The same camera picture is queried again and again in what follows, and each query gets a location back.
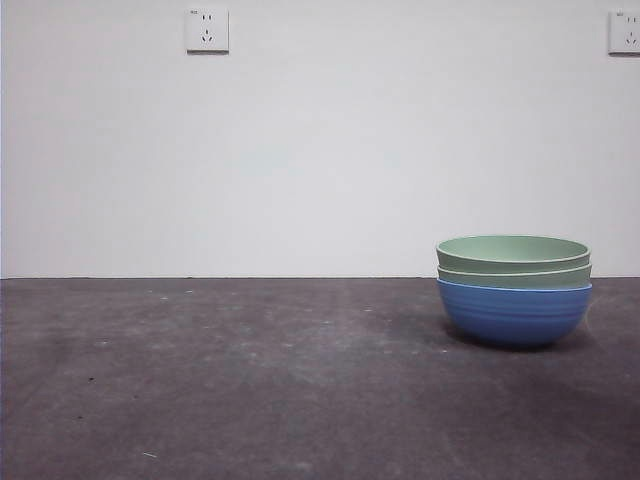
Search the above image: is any pale green ribbed bowl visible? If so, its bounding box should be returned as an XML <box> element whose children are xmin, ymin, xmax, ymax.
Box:
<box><xmin>435</xmin><ymin>234</ymin><xmax>593</xmax><ymax>275</ymax></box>
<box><xmin>436</xmin><ymin>263</ymin><xmax>595</xmax><ymax>291</ymax></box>

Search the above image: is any blue ribbed bowl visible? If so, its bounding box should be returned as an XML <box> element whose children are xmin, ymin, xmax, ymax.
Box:
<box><xmin>435</xmin><ymin>277</ymin><xmax>595</xmax><ymax>350</ymax></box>

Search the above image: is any white wall socket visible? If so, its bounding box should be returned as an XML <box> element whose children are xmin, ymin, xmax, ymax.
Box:
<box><xmin>185</xmin><ymin>6</ymin><xmax>232</xmax><ymax>55</ymax></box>
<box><xmin>607</xmin><ymin>9</ymin><xmax>640</xmax><ymax>57</ymax></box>

